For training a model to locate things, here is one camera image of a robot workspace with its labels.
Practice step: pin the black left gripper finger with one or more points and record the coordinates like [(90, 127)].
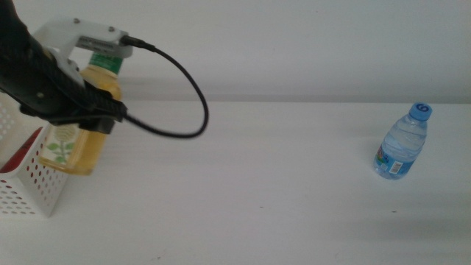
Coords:
[(101, 126)]

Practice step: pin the yellow tea bottle green label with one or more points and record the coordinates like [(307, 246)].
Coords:
[(88, 151)]

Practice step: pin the red cola can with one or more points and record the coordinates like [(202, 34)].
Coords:
[(20, 154)]

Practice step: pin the white perforated plastic basket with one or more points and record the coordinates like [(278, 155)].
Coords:
[(33, 184)]

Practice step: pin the clear water bottle blue cap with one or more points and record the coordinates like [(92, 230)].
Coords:
[(402, 147)]

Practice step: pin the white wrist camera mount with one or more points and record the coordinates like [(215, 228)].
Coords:
[(66, 33)]

